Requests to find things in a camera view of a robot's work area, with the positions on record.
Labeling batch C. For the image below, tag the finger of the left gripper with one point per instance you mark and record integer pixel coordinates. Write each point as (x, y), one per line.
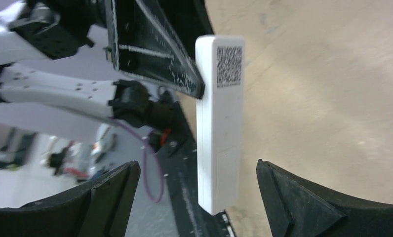
(154, 40)

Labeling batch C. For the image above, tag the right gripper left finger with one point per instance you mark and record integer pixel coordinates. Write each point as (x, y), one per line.
(97, 208)

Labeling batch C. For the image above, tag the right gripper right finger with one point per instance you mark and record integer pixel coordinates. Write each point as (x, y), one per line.
(297, 207)

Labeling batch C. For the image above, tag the white remote control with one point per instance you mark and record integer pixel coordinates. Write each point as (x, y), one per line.
(220, 60)

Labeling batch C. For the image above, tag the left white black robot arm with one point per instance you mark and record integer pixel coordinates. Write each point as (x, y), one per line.
(92, 57)

